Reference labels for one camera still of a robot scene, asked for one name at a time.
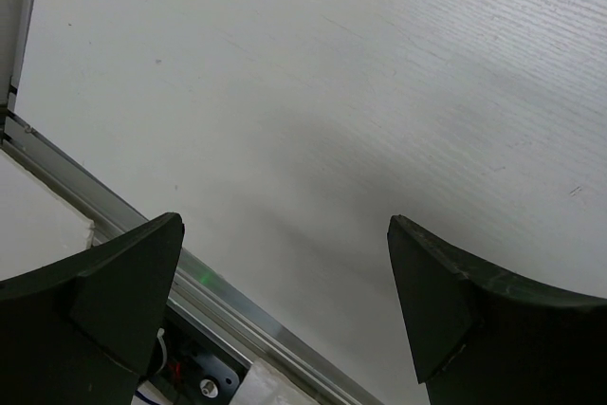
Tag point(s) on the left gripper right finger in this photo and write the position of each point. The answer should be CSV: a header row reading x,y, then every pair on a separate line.
x,y
482,334

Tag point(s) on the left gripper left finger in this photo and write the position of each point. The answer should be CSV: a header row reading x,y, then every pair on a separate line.
x,y
83,330

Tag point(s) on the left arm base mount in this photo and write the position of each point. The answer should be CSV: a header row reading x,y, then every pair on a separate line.
x,y
191,364

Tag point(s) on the aluminium table rail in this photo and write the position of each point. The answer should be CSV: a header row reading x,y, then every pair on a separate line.
x,y
203,298

